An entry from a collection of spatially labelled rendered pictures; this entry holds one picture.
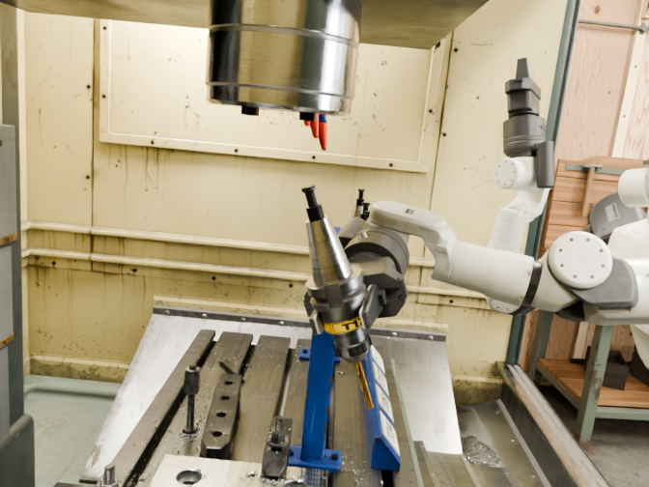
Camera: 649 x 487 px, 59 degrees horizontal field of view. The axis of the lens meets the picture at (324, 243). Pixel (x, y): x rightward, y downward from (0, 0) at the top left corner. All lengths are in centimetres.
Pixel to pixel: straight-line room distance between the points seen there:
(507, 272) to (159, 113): 117
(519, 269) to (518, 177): 47
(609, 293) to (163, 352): 123
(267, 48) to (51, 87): 131
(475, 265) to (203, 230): 106
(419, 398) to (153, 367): 73
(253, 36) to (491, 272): 45
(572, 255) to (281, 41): 47
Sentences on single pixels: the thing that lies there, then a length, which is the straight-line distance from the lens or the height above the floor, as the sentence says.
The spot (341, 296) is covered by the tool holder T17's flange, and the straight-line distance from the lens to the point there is 60.
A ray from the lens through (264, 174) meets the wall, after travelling 166.
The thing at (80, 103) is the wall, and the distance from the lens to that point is 179.
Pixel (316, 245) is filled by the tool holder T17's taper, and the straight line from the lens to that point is 59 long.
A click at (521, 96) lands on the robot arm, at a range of 132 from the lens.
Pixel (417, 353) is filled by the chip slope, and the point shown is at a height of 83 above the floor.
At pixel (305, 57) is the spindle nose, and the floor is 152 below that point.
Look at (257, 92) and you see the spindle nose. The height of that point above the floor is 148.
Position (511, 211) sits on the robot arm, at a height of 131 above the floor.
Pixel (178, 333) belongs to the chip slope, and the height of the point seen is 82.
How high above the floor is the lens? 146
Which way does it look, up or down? 12 degrees down
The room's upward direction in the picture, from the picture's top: 5 degrees clockwise
